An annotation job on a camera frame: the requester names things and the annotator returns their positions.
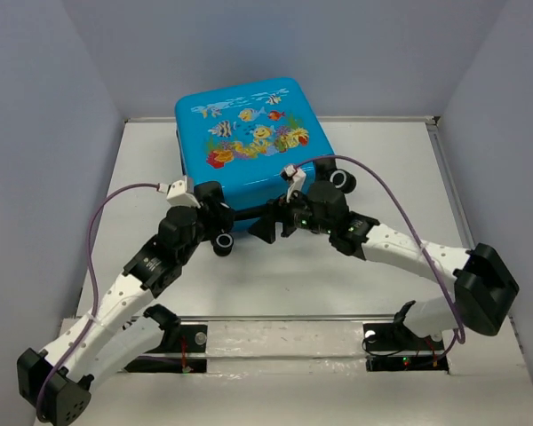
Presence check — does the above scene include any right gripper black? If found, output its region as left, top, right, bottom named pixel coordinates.
left=247, top=184, right=334, bottom=243

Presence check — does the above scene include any blue hard-shell suitcase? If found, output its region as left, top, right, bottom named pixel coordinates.
left=174, top=77, right=356, bottom=232

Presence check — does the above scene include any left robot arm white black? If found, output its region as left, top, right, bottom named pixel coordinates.
left=17, top=193, right=234, bottom=425

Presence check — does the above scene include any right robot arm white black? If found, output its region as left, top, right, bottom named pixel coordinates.
left=249, top=181, right=519, bottom=348

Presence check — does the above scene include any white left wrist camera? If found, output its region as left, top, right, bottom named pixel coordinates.
left=156, top=175, right=201, bottom=209

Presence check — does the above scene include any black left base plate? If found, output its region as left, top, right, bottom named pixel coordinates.
left=123, top=323, right=208, bottom=374

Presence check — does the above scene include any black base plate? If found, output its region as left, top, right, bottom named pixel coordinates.
left=123, top=323, right=208, bottom=374
left=362, top=322, right=449, bottom=373

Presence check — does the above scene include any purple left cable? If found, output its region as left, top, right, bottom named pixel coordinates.
left=35, top=182, right=170, bottom=422

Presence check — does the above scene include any purple cable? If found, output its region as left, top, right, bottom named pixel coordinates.
left=35, top=182, right=170, bottom=422
left=282, top=154, right=466, bottom=367

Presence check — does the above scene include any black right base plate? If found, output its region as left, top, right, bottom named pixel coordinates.
left=362, top=322, right=449, bottom=373

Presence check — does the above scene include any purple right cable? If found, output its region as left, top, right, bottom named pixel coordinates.
left=282, top=154, right=466, bottom=367

